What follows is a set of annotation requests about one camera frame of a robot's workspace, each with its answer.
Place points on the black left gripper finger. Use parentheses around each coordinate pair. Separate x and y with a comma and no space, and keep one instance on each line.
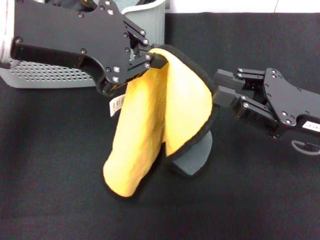
(140,37)
(150,62)

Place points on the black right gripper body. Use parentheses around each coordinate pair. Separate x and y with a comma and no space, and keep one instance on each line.
(282,100)

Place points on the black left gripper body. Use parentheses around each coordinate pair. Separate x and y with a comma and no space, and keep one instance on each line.
(75,32)

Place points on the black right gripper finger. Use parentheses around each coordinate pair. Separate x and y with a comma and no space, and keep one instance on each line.
(227,97)
(227,78)

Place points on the yellow towel with black trim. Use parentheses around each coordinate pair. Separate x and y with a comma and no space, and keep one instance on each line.
(155,112)

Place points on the grey perforated plastic storage box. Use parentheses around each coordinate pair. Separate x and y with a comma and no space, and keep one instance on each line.
(150,22)

